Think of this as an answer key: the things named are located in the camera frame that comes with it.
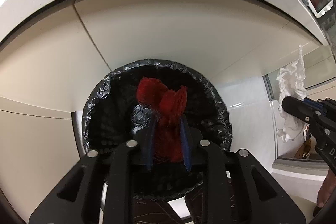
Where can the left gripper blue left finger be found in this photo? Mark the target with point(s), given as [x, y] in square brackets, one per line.
[150, 140]

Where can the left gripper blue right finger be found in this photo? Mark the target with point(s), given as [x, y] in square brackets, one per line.
[186, 142]

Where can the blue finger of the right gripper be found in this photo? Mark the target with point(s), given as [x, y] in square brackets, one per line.
[298, 109]
[313, 103]

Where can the red mesh net trash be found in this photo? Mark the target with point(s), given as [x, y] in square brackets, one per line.
[169, 105]

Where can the white tissue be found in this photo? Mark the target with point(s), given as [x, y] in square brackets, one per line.
[291, 83]

